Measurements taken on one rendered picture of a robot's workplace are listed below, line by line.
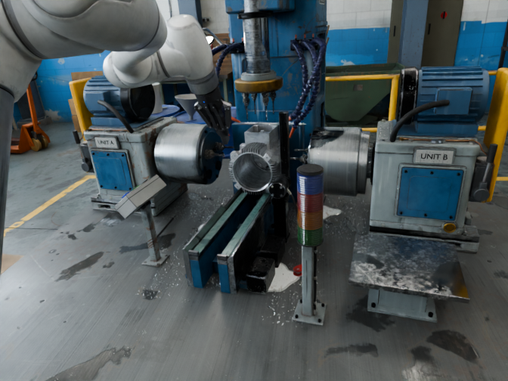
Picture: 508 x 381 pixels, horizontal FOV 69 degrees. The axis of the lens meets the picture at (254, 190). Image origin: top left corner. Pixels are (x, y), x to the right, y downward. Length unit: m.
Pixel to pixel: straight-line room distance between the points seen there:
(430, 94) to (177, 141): 0.90
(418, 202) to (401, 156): 0.16
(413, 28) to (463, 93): 5.08
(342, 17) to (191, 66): 5.51
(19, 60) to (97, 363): 0.72
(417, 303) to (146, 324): 0.72
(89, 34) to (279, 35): 1.16
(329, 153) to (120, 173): 0.85
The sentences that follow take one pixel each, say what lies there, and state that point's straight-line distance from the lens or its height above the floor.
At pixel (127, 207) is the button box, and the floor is 1.05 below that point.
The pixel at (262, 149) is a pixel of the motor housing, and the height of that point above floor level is 1.10.
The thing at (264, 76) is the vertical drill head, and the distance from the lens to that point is 1.36.
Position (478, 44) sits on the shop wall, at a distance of 6.89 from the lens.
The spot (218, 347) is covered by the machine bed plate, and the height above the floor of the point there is 0.80.
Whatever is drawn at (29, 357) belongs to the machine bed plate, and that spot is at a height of 0.80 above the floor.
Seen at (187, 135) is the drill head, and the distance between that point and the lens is 1.47.
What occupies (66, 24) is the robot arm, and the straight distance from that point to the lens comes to 0.48.
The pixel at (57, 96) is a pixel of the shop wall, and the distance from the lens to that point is 8.20.
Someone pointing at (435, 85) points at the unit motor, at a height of 1.32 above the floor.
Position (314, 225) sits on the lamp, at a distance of 0.86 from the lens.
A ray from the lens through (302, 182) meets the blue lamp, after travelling 0.82.
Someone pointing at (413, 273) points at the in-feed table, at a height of 0.92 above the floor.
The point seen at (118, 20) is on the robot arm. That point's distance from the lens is 0.50.
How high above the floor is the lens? 1.52
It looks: 24 degrees down
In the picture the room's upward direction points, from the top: 4 degrees counter-clockwise
